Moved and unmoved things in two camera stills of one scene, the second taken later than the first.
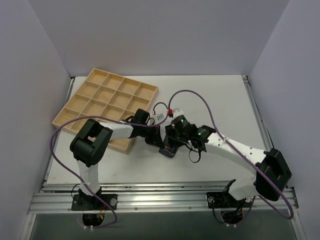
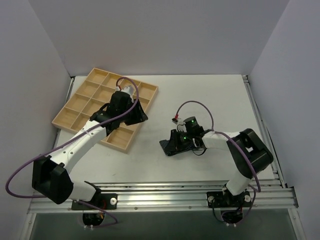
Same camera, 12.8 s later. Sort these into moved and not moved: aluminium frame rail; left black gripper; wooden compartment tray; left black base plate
Moved: left black gripper
Not moved: aluminium frame rail; left black base plate; wooden compartment tray
